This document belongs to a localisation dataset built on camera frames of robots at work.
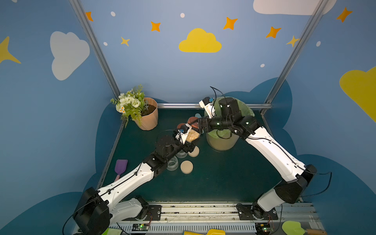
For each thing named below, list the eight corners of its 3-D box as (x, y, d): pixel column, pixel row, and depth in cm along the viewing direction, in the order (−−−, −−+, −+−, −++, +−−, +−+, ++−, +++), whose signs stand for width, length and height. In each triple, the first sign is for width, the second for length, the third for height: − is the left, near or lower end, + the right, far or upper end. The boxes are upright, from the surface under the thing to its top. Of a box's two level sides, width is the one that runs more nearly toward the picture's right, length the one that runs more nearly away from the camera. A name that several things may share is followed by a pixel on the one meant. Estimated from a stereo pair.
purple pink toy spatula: (111, 180, 87) (110, 179, 85) (118, 160, 95) (117, 159, 93) (122, 180, 87) (121, 179, 85) (128, 161, 95) (127, 159, 93)
